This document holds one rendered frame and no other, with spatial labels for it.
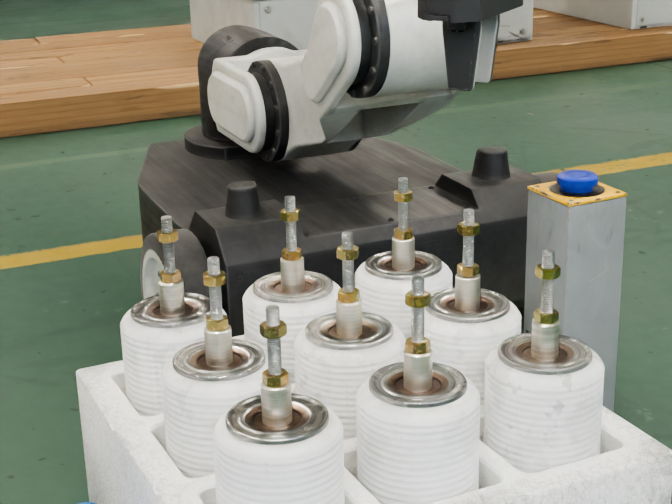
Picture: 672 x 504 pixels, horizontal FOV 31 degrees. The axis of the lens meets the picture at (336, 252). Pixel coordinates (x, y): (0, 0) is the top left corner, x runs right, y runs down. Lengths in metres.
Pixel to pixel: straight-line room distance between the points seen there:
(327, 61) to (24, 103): 1.55
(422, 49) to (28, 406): 0.64
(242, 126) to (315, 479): 0.90
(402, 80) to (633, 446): 0.54
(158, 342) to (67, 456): 0.37
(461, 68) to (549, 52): 2.36
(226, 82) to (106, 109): 1.17
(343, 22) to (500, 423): 0.54
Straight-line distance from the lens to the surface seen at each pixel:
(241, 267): 1.42
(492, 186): 1.58
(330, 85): 1.39
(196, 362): 0.99
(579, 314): 1.22
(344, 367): 0.99
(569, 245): 1.18
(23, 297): 1.87
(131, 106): 2.90
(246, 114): 1.67
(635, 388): 1.53
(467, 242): 1.06
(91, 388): 1.13
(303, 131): 1.60
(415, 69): 1.36
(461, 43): 0.99
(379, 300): 1.15
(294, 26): 3.08
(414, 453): 0.91
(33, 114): 2.85
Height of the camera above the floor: 0.66
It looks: 20 degrees down
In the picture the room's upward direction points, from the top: 1 degrees counter-clockwise
